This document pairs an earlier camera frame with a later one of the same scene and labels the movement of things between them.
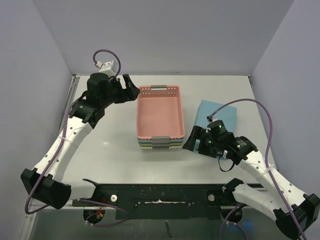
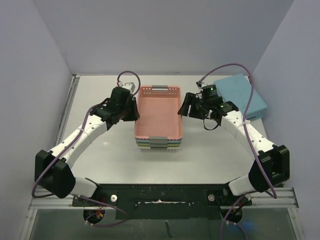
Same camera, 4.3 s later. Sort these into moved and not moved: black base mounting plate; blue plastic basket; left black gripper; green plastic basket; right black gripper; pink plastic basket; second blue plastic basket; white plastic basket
Moved: blue plastic basket; left black gripper; right black gripper
Not moved: pink plastic basket; black base mounting plate; second blue plastic basket; green plastic basket; white plastic basket
